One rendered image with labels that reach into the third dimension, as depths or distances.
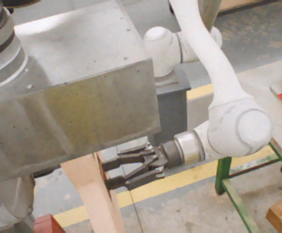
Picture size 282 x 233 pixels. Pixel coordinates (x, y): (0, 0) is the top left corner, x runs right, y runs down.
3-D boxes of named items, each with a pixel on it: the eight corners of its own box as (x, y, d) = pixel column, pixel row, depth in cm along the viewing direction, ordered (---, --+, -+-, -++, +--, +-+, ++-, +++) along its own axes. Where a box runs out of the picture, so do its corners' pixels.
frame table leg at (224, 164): (217, 197, 183) (233, 92, 117) (213, 189, 187) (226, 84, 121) (226, 194, 184) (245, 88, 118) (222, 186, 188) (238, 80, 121)
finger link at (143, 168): (157, 164, 80) (161, 167, 79) (123, 187, 75) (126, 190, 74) (154, 153, 78) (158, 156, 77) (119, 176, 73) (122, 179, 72)
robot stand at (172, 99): (145, 139, 220) (131, 65, 169) (181, 132, 221) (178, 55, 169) (152, 170, 202) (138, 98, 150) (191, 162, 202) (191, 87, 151)
